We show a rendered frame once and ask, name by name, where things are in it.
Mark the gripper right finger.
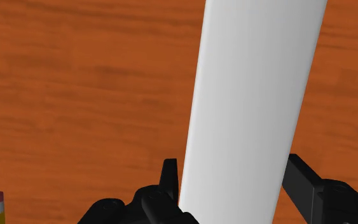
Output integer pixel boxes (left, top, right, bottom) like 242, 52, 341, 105
282, 153, 358, 224

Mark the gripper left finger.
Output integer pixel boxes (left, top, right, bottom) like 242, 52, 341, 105
77, 158, 200, 224

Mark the white cylinder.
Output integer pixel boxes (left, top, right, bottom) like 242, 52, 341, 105
177, 0, 328, 224

